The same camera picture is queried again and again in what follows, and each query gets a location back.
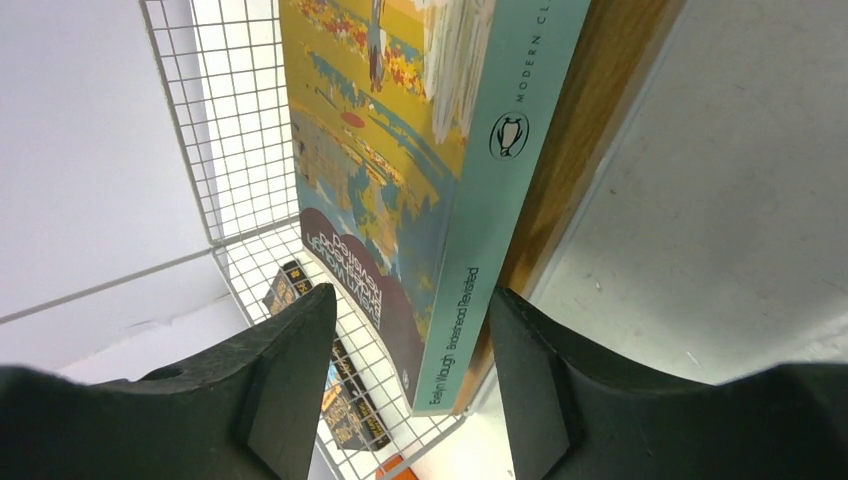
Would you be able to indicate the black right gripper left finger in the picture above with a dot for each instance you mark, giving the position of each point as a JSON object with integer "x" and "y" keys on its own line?
{"x": 245, "y": 408}

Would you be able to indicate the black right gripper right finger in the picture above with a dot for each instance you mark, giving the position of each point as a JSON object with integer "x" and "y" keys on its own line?
{"x": 575, "y": 409}

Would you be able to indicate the yellow Brideshead Revisited book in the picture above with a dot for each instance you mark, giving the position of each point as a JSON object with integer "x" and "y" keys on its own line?
{"x": 416, "y": 128}

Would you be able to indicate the white wire wooden shelf rack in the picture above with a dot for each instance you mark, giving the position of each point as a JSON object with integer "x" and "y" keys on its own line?
{"x": 614, "y": 37}

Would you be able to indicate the black 169-storey treehouse book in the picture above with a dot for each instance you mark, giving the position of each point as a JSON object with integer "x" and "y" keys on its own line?
{"x": 347, "y": 409}

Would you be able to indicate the orange 78-storey treehouse book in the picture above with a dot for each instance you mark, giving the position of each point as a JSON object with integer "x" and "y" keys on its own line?
{"x": 392, "y": 468}

